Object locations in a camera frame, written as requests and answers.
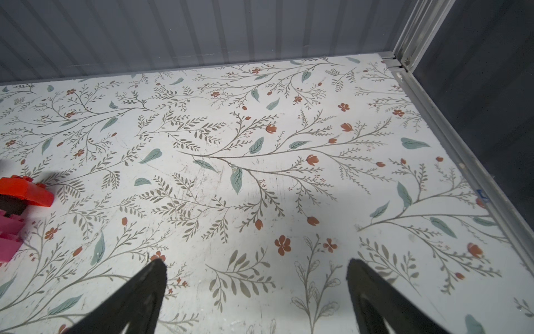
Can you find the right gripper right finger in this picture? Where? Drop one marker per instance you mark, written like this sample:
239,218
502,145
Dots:
378,306

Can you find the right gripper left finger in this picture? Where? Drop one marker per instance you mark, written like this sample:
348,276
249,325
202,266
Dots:
134,308

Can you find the pink lego brick small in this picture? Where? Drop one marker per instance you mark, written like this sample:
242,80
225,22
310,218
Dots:
11,224

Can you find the magenta lego brick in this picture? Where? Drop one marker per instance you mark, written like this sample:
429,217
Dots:
9,246

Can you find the red lego brick rounded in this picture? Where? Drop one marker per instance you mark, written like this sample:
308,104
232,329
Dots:
26,190

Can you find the black lego brick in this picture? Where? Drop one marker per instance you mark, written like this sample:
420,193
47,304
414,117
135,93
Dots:
12,206

